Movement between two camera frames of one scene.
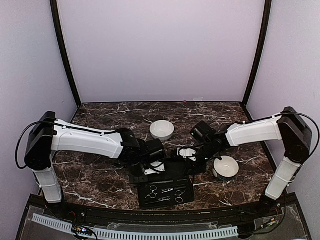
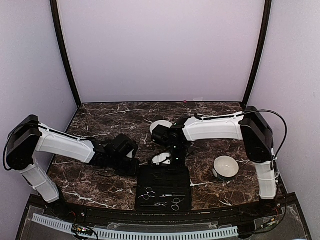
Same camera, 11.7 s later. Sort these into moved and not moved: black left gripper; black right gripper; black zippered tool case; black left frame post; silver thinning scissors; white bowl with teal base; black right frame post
Moved: black zippered tool case; silver thinning scissors; black right gripper; black left gripper
Not moved: white bowl with teal base; black right frame post; black left frame post
